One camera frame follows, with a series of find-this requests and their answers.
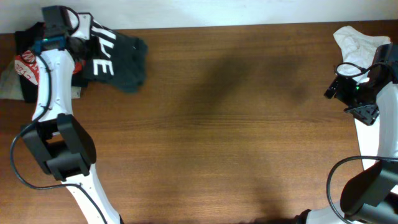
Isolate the dark green t-shirt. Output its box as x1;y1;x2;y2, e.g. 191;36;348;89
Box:
83;21;148;93

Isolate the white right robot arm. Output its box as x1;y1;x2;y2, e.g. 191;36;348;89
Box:
292;75;397;223

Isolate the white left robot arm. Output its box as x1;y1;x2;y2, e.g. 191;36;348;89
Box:
17;6;123;223

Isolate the white crumpled garment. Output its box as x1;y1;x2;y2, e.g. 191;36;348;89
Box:
333;26;397;158

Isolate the black folded garment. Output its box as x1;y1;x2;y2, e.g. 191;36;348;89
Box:
14;21;91;104

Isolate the red printed t-shirt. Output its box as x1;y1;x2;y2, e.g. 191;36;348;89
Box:
14;49;86;86

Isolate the grey folded garment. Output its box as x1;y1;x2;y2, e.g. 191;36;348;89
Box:
0;60;82;102

